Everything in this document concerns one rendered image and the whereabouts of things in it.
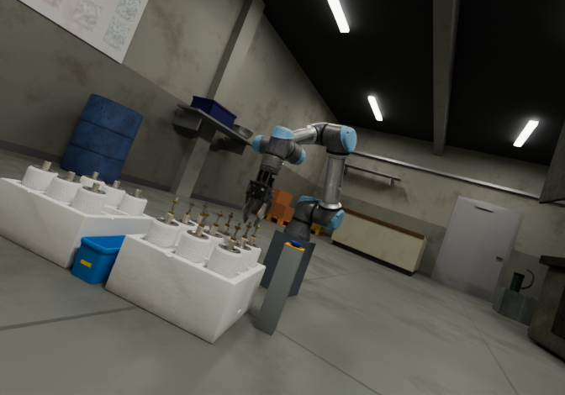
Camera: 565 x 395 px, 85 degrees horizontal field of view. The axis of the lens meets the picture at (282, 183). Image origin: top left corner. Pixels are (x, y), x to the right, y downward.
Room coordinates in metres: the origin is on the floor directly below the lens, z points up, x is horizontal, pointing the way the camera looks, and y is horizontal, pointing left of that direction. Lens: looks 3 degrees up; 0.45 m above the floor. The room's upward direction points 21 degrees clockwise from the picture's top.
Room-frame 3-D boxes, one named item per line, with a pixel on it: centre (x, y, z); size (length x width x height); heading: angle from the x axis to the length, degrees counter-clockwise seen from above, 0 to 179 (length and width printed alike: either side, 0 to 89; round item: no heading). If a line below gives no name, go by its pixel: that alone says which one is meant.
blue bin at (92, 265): (1.13, 0.46, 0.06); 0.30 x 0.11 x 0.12; 166
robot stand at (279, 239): (1.70, -0.17, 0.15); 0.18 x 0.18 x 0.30; 61
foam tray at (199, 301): (1.14, 0.17, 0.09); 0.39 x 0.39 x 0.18; 77
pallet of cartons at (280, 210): (6.93, -0.33, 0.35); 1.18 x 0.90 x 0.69; 150
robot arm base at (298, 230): (1.70, -0.17, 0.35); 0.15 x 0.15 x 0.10
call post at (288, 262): (1.15, -0.13, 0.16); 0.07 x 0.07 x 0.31; 77
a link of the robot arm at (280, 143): (1.10, 0.06, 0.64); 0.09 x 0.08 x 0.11; 147
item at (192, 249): (1.02, 0.20, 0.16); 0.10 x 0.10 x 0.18
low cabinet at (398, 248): (7.06, -2.59, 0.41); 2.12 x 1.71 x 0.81; 151
